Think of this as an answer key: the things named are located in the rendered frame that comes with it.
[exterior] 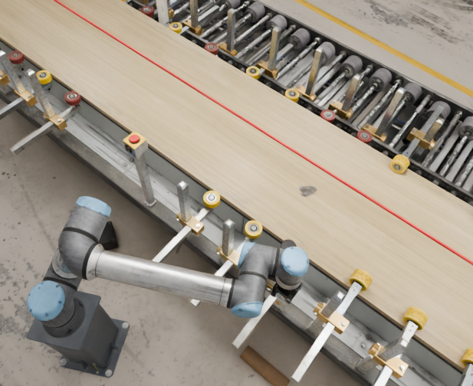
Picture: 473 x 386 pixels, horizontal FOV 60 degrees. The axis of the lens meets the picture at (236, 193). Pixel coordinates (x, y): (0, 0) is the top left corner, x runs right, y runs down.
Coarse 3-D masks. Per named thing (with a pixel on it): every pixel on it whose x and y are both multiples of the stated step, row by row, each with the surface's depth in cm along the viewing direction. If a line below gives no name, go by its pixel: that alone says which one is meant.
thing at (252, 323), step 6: (270, 294) 174; (270, 300) 173; (264, 306) 171; (270, 306) 173; (264, 312) 170; (252, 318) 168; (258, 318) 168; (252, 324) 167; (246, 330) 166; (240, 336) 164; (246, 336) 164; (234, 342) 163; (240, 342) 163
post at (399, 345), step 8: (392, 344) 142; (400, 344) 136; (408, 344) 136; (384, 352) 147; (392, 352) 143; (400, 352) 138; (368, 360) 162; (384, 360) 151; (360, 368) 173; (368, 368) 167
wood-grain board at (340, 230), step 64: (0, 0) 265; (64, 0) 268; (64, 64) 237; (128, 64) 239; (192, 64) 241; (128, 128) 214; (192, 128) 216; (320, 128) 220; (256, 192) 196; (320, 192) 198; (384, 192) 199; (448, 192) 201; (320, 256) 180; (384, 256) 181; (448, 256) 183; (448, 320) 167
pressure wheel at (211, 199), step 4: (208, 192) 194; (212, 192) 194; (216, 192) 194; (204, 196) 193; (208, 196) 193; (212, 196) 193; (216, 196) 193; (204, 200) 192; (208, 200) 192; (212, 200) 192; (216, 200) 192; (208, 204) 191; (212, 204) 191; (216, 204) 192
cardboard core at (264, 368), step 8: (248, 352) 235; (256, 352) 237; (248, 360) 234; (256, 360) 233; (264, 360) 235; (256, 368) 233; (264, 368) 231; (272, 368) 232; (264, 376) 231; (272, 376) 229; (280, 376) 230; (280, 384) 228
